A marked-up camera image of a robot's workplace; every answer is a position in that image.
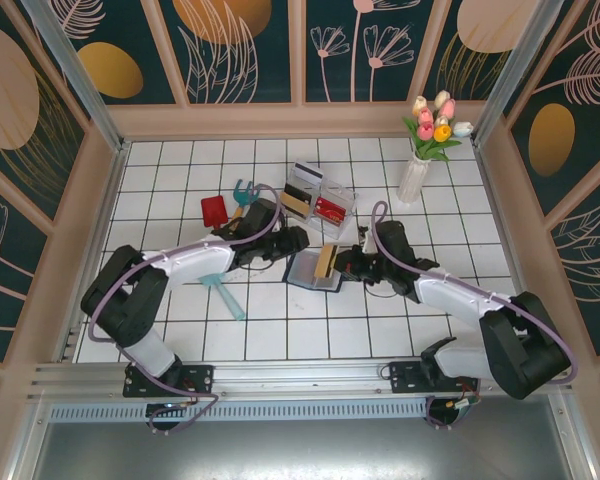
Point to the blue leather card holder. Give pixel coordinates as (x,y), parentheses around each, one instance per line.
(302,270)

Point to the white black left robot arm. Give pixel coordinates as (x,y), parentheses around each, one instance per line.
(195,260)

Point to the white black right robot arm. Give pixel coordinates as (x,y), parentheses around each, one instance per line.
(455,295)

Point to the red credit card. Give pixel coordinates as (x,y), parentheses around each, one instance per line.
(330,212)

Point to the clear acrylic card organizer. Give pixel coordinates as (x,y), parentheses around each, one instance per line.
(346,199)

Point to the white card black stripe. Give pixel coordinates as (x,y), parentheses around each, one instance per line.
(307,170)

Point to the white ribbed vase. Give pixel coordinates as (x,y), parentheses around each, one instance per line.
(412,180)

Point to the vase with tulips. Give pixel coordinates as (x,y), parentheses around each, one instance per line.
(430,149)

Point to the pink artificial tulip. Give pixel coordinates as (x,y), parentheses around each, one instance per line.
(425,132)
(448,109)
(425,116)

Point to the yellow artificial tulip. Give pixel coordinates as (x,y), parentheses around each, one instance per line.
(442,133)

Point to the white blue artificial tulip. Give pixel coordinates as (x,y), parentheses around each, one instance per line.
(463,130)

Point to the cream artificial tulip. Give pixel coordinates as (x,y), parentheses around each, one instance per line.
(419,104)
(442,97)

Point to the aluminium side rail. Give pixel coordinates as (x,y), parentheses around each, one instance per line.
(500,210)
(100,225)

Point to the long aluminium base rail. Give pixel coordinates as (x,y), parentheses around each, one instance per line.
(300,377)

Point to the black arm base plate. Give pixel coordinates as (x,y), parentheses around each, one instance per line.
(200,380)
(405,377)

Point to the aluminium corner post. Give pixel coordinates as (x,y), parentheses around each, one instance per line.
(510,75)
(80,80)

